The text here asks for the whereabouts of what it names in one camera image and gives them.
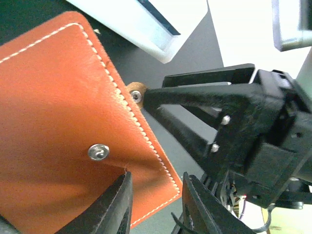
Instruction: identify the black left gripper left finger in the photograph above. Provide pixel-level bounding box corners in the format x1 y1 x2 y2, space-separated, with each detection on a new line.
57 172 133 234

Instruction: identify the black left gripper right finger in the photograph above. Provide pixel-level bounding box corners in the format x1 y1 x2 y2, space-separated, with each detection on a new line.
182 172 253 234

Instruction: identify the brown leather card holder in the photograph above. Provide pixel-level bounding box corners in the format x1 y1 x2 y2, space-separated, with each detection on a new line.
0 11 182 234

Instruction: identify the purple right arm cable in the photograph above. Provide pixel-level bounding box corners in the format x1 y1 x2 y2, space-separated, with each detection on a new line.
237 202 248 222

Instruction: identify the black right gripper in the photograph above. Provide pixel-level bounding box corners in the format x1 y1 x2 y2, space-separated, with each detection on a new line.
207 69 312 209

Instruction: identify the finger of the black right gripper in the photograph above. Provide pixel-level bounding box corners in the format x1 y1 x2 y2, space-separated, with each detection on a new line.
162 63 255 88
143 84 258 171

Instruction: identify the white bin with blue cards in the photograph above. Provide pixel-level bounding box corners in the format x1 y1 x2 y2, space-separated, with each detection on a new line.
70 0 208 64

